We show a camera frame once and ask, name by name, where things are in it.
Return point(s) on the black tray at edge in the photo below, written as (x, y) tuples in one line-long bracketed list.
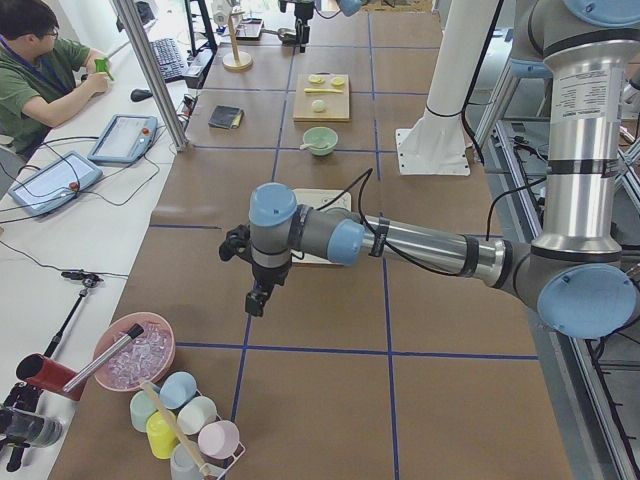
[(249, 29)]

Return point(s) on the lemon slice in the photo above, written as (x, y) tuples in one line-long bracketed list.
[(315, 79), (338, 81)]

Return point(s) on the lower lemon slice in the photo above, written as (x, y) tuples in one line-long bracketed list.
[(315, 79)]

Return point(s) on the wooden stick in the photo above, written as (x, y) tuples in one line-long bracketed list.
[(203, 467)]

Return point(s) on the mint green cup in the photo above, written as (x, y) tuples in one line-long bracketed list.
[(141, 408)]

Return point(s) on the teach pendant tablet near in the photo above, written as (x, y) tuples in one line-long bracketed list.
[(55, 185)]

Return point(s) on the pink cup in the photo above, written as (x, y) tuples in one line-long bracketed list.
[(219, 440)]

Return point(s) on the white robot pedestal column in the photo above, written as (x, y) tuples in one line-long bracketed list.
[(476, 43)]

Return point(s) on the wooden mug tree stand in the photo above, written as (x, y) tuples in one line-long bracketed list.
[(236, 60)]

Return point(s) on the yellow cup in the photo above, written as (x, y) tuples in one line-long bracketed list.
[(161, 438)]

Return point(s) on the upper lemon slice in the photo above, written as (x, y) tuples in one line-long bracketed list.
[(338, 81)]

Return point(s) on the folded grey yellow cloth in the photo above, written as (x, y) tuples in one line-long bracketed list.
[(226, 117)]

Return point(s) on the red cylinder cup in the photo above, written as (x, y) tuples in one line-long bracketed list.
[(43, 372)]

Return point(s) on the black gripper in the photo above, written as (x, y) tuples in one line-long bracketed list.
[(265, 276)]

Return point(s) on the metal scoop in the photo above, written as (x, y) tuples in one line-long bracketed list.
[(285, 35)]

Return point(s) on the white ceramic spoon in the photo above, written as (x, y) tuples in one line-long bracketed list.
[(316, 145)]

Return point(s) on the grey cup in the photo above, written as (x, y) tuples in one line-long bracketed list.
[(182, 466)]

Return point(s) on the white cup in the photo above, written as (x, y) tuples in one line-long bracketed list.
[(197, 413)]

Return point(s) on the yellow plastic knife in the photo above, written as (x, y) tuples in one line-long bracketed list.
[(318, 91)]

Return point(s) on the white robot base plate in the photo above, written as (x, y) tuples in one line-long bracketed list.
[(431, 152)]

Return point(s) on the black keyboard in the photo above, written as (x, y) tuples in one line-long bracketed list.
[(169, 58)]

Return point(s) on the black selfie stick tripod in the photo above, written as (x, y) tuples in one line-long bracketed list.
[(88, 280)]

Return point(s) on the cream rectangular bear tray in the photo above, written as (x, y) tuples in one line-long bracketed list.
[(317, 198)]

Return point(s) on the light green bowl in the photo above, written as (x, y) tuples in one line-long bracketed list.
[(321, 134)]

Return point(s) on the black computer mouse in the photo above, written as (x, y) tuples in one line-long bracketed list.
[(138, 95)]

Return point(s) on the blue cup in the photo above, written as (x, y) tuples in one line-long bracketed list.
[(178, 389)]

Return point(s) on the teach pendant tablet far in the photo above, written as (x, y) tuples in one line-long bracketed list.
[(124, 140)]

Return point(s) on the wooden cutting board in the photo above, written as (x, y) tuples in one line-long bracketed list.
[(322, 97)]

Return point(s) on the teach pendant tablet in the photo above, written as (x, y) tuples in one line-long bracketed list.
[(55, 185), (124, 140)]

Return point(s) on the metal tongs black tip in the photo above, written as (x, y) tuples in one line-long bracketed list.
[(89, 370)]

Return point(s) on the white wire cup rack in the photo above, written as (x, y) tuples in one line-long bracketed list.
[(220, 467)]

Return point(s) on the aluminium frame post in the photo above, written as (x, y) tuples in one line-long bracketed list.
[(127, 12)]

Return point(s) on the pink bowl with ice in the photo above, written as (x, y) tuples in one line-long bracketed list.
[(148, 356)]

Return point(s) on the person in green shirt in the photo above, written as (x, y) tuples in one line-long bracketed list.
[(46, 80)]

